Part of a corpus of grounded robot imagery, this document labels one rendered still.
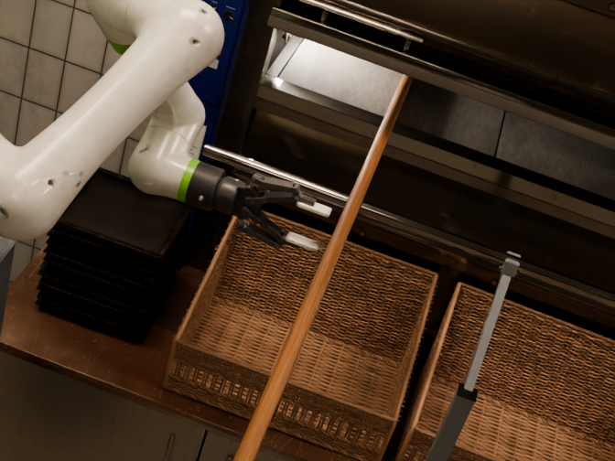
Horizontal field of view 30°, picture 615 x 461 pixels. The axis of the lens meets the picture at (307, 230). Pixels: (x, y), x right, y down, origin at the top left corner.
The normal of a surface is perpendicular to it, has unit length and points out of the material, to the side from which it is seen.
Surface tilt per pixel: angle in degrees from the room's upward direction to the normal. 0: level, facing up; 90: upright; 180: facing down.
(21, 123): 90
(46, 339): 0
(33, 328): 0
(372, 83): 0
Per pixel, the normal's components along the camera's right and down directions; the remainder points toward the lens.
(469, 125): 0.26, -0.80
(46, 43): -0.24, 0.48
